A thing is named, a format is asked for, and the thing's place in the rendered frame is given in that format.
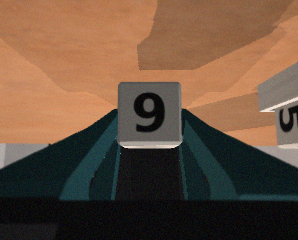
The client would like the white rectangular tray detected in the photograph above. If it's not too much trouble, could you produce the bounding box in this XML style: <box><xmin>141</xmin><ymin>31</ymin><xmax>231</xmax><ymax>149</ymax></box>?
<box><xmin>258</xmin><ymin>62</ymin><xmax>298</xmax><ymax>112</ymax></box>

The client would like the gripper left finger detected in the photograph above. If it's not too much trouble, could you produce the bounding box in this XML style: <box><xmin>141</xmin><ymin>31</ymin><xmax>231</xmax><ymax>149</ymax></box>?
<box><xmin>0</xmin><ymin>109</ymin><xmax>121</xmax><ymax>200</ymax></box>

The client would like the white number cube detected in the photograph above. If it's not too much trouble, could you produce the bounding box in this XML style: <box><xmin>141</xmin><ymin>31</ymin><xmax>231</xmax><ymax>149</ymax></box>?
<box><xmin>274</xmin><ymin>100</ymin><xmax>298</xmax><ymax>148</ymax></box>
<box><xmin>117</xmin><ymin>82</ymin><xmax>182</xmax><ymax>148</ymax></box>

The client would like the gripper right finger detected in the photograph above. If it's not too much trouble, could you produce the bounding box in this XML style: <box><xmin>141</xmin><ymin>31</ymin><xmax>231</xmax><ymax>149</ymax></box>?
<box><xmin>179</xmin><ymin>108</ymin><xmax>298</xmax><ymax>201</ymax></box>

